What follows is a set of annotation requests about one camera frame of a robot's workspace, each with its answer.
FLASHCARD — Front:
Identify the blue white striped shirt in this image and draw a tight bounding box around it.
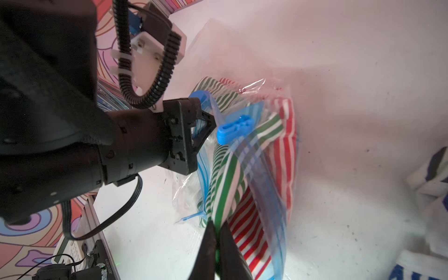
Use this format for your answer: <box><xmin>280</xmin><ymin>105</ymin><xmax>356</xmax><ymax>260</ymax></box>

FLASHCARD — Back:
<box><xmin>388</xmin><ymin>146</ymin><xmax>448</xmax><ymax>280</ymax></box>

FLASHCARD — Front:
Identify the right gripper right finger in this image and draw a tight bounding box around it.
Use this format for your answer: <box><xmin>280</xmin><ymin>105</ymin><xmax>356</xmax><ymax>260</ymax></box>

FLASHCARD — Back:
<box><xmin>218</xmin><ymin>222</ymin><xmax>253</xmax><ymax>280</ymax></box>

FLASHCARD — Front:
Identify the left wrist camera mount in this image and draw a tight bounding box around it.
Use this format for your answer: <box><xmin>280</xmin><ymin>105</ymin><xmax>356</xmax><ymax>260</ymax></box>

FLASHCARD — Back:
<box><xmin>112</xmin><ymin>1</ymin><xmax>185</xmax><ymax>113</ymax></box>

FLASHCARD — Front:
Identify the clear vacuum bag blue zipper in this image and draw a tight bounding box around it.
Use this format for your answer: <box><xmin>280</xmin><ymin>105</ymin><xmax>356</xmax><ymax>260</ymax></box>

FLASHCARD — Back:
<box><xmin>171</xmin><ymin>19</ymin><xmax>302</xmax><ymax>280</ymax></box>

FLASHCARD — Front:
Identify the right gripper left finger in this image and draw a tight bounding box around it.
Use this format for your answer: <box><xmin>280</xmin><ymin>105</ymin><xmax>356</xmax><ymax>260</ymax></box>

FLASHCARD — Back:
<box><xmin>188</xmin><ymin>220</ymin><xmax>217</xmax><ymax>280</ymax></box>

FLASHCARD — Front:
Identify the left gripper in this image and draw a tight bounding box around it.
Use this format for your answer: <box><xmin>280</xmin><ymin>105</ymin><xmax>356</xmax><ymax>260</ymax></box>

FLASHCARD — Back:
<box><xmin>162</xmin><ymin>98</ymin><xmax>217</xmax><ymax>175</ymax></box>

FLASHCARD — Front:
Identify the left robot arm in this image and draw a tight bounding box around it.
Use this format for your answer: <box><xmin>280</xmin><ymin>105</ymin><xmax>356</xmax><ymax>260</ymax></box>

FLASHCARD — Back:
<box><xmin>1</xmin><ymin>1</ymin><xmax>217</xmax><ymax>240</ymax></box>

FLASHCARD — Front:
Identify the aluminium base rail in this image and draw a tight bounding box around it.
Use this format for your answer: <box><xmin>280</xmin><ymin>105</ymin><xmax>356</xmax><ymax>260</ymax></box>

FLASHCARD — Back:
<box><xmin>31</xmin><ymin>195</ymin><xmax>121</xmax><ymax>280</ymax></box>

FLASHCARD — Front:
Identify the white keypad device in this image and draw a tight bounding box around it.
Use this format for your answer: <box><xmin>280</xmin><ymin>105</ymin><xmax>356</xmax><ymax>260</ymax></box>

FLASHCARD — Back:
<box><xmin>51</xmin><ymin>235</ymin><xmax>85</xmax><ymax>264</ymax></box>

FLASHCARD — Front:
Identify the green white striped shirt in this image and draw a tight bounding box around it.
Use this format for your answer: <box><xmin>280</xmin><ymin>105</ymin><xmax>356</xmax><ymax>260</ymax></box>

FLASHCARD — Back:
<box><xmin>194</xmin><ymin>77</ymin><xmax>285</xmax><ymax>231</ymax></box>

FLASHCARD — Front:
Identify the red white striped shirt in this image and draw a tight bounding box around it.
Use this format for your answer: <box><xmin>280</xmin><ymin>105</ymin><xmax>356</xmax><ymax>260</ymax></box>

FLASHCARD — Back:
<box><xmin>226</xmin><ymin>79</ymin><xmax>298</xmax><ymax>280</ymax></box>

